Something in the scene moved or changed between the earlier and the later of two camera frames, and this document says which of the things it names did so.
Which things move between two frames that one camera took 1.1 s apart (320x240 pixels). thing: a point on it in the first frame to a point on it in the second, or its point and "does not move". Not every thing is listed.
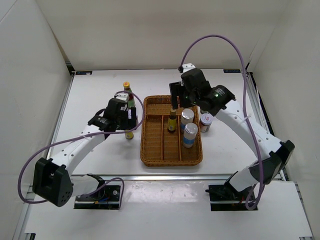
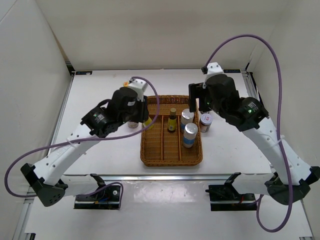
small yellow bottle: (172, 121) does not move
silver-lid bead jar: (187, 117) does not move
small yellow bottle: (129, 135) to (148, 122)
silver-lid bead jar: (191, 130) does not move
